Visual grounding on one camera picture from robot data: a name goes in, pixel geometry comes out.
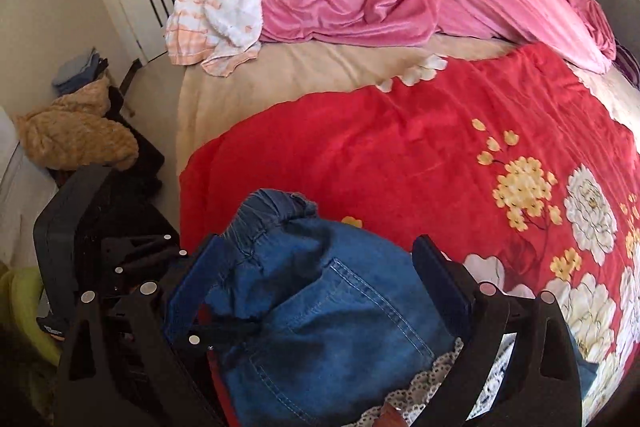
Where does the purple striped cloth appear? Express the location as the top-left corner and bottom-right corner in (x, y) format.
(612, 42), (640, 88)

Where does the black furniture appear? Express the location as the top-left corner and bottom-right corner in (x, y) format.
(107, 84), (166, 208)

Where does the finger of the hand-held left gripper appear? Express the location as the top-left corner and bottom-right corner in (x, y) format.
(187, 322), (256, 358)
(100, 232), (188, 301)

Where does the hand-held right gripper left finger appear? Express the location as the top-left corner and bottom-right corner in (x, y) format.
(52, 234), (236, 427)

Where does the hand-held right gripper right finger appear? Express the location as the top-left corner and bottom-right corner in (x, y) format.
(411, 234), (584, 427)

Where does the pile of blue clothes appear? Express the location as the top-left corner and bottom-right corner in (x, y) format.
(52, 48), (108, 90)

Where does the white furniture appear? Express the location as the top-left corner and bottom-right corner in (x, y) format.
(0, 107), (58, 258)

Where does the blue denim skirt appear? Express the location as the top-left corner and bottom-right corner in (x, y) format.
(192, 188), (601, 427)

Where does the white orange checked cloth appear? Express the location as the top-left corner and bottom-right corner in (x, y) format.
(165, 0), (308, 78)

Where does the orange fluffy cloth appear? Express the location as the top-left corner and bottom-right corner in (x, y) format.
(12, 79), (140, 172)

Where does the red floral blanket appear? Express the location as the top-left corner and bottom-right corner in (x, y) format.
(177, 42), (640, 427)

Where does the yellow green object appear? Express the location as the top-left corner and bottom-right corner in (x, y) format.
(0, 264), (61, 365)

